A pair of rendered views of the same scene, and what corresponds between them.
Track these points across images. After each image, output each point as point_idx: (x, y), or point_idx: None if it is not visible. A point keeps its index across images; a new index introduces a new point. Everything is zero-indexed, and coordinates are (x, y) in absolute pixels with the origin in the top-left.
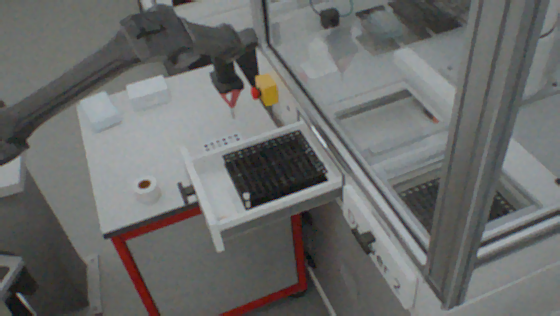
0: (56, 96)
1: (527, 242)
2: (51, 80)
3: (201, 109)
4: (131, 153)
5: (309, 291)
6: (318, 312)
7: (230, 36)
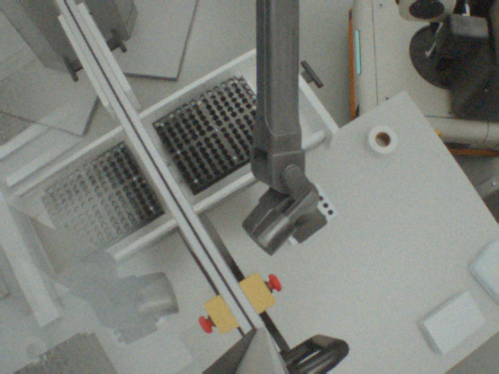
0: None
1: None
2: None
3: (365, 307)
4: (429, 208)
5: (230, 264)
6: (218, 241)
7: (260, 123)
